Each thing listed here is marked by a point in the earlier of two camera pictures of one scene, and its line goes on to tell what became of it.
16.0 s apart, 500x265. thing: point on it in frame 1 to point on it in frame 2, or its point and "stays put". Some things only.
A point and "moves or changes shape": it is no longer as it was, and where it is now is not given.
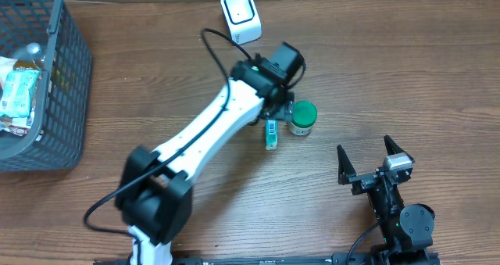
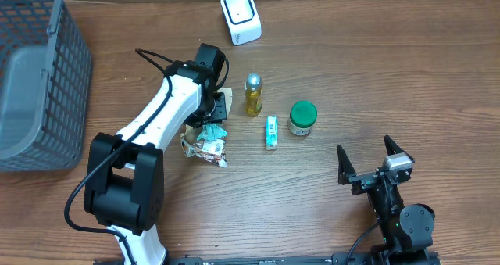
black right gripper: x=363 y=181 stays put
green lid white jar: x=305 y=115 stays put
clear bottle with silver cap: x=32 y=58 moves or changes shape
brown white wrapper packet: x=19 y=126 to x=211 y=151
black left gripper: x=279 y=111 to x=219 y=107
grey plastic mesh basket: x=37 y=13 stays put
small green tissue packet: x=272 y=133 stays put
